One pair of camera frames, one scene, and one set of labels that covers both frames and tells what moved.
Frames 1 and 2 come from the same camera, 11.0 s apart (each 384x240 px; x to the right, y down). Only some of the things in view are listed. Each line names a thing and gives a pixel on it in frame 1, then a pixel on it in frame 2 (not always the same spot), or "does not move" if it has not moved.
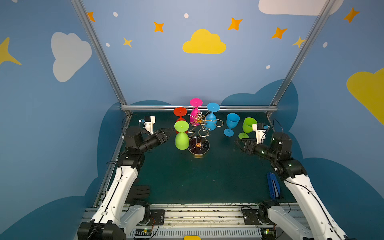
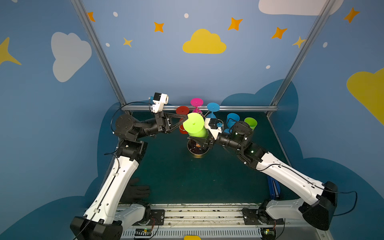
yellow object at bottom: [192, 237] does not move
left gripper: [159, 136] -> [162, 121]
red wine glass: [180, 111] does not move
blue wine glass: [232, 120] does not move
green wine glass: [182, 140] -> [194, 125]
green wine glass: [247, 127] does not move
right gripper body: [248, 146] -> [208, 139]
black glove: [138, 193] does not move
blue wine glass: [211, 121] does not move
